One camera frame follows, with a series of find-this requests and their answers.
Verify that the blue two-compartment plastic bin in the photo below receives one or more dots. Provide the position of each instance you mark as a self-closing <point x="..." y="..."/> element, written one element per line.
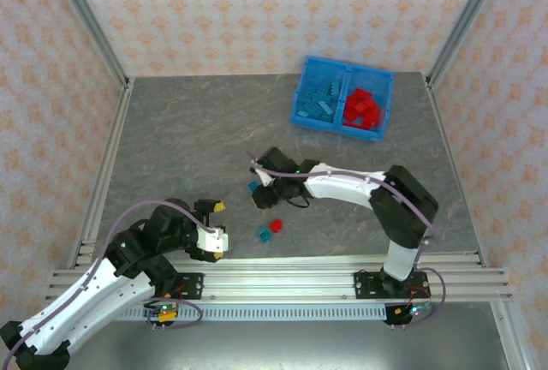
<point x="312" y="123"/>

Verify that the right small controller board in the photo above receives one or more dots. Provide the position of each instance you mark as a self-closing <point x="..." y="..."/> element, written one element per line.
<point x="411" y="311"/>

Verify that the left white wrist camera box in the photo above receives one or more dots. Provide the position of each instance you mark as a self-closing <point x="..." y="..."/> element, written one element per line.
<point x="212" y="239"/>

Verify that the aluminium corner post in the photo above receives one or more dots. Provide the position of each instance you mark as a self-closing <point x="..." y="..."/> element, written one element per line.
<point x="91" y="23"/>
<point x="465" y="23"/>

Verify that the small blue lego brick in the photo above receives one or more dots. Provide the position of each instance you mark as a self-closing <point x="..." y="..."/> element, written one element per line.
<point x="264" y="234"/>

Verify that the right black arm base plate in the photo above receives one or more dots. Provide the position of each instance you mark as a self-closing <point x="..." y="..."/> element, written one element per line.
<point x="364" y="284"/>

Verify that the left aluminium table side rail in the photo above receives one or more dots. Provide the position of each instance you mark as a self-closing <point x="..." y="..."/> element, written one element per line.
<point x="116" y="121"/>

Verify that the right lower aluminium frame bar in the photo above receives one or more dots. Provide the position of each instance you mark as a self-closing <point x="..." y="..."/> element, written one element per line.
<point x="509" y="335"/>

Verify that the right aluminium table side rail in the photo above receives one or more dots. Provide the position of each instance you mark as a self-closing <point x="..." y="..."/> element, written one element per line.
<point x="444" y="130"/>

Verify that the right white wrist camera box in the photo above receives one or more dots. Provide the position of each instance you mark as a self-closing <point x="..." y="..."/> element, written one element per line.
<point x="265" y="178"/>

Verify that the left aluminium corner post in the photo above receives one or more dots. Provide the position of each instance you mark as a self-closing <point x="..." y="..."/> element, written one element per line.
<point x="91" y="23"/>

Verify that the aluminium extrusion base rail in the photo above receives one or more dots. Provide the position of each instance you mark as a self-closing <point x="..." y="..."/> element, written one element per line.
<point x="278" y="284"/>

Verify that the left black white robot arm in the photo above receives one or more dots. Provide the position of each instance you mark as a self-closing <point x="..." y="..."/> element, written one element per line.
<point x="85" y="306"/>

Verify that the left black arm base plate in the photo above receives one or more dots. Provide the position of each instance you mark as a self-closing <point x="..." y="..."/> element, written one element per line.
<point x="190" y="284"/>

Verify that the small controller board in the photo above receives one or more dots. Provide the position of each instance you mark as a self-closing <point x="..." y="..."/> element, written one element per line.
<point x="162" y="313"/>
<point x="411" y="311"/>

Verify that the left small controller board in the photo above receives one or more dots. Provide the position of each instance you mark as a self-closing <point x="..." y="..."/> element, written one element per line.
<point x="162" y="313"/>

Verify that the aluminium table side rail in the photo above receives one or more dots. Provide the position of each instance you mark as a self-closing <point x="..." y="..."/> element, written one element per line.
<point x="444" y="130"/>
<point x="116" y="121"/>

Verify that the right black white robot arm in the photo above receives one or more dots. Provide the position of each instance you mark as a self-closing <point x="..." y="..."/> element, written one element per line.
<point x="406" y="216"/>

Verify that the small red lego brick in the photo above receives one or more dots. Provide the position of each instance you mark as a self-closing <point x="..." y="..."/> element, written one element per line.
<point x="277" y="225"/>

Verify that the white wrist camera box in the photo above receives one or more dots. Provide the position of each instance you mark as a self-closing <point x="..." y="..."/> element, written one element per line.
<point x="212" y="239"/>
<point x="265" y="178"/>

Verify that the right aluminium corner post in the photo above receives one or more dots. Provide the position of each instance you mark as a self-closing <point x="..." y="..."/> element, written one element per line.
<point x="465" y="23"/>

